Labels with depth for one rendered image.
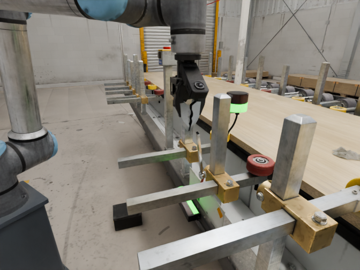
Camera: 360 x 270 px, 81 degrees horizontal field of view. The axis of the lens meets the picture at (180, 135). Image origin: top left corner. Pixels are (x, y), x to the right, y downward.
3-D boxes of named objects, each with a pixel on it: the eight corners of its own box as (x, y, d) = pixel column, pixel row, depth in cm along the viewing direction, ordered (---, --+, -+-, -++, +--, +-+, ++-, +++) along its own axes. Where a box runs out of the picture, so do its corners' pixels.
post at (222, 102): (210, 233, 73) (219, 95, 55) (205, 225, 76) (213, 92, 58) (218, 230, 74) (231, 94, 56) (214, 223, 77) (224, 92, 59)
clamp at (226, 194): (223, 204, 60) (224, 189, 58) (202, 178, 71) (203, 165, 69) (240, 200, 61) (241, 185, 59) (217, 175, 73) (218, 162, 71)
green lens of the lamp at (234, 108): (232, 113, 57) (233, 105, 56) (221, 107, 62) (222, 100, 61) (251, 111, 59) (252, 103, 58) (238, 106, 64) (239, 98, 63)
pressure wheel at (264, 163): (253, 199, 65) (259, 167, 60) (238, 185, 72) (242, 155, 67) (274, 194, 67) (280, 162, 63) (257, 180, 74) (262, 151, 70)
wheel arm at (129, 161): (119, 171, 76) (117, 160, 74) (118, 166, 79) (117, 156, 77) (224, 152, 90) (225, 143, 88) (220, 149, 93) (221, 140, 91)
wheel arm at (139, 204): (128, 218, 54) (127, 205, 53) (127, 209, 57) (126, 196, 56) (266, 184, 68) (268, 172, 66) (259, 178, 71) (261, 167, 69)
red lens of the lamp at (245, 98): (233, 104, 56) (234, 96, 55) (222, 99, 61) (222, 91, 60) (252, 102, 58) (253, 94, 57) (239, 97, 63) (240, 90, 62)
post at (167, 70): (166, 152, 114) (164, 65, 97) (164, 149, 119) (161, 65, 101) (174, 151, 116) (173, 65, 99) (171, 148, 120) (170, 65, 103)
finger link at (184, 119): (182, 125, 67) (182, 96, 63) (189, 132, 62) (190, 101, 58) (173, 127, 66) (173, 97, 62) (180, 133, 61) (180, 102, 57)
